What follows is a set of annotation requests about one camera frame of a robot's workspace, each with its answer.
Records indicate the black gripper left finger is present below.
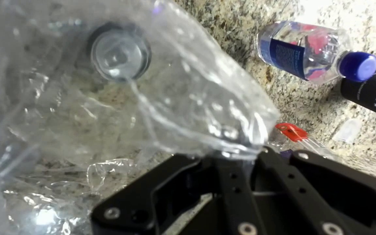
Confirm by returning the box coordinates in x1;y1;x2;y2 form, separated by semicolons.
89;154;221;235

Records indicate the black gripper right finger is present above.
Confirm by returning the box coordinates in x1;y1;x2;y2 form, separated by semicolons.
221;149;376;235

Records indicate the clear plastic bag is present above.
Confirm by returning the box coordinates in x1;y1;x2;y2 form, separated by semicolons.
0;0;279;235

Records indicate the right Fiji water bottle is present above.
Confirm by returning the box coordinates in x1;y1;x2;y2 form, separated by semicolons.
257;21;376;83

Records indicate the red clip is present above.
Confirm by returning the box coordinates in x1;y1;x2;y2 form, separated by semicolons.
275;122;307;142

